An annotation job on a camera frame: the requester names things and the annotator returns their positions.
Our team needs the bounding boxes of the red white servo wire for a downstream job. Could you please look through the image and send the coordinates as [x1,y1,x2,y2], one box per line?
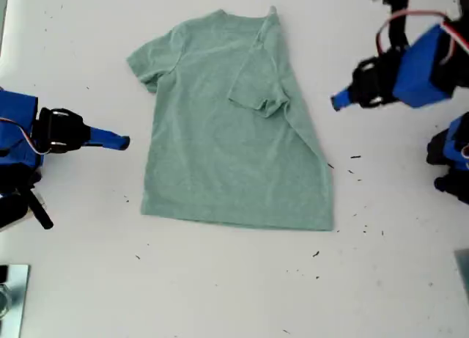
[0,117,51,155]
[377,10,469,66]

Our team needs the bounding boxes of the green t-shirt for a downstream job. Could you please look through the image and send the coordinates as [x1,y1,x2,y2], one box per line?
[126,6,335,232]

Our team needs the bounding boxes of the black camera stalk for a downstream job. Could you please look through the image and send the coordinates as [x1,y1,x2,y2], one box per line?
[364,0,416,54]
[28,185,54,230]

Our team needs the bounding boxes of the shiny steel plate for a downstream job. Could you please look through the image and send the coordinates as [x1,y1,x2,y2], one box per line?
[0,263,31,338]

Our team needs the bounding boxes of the black camera box, white label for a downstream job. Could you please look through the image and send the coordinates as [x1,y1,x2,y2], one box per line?
[0,191,31,231]

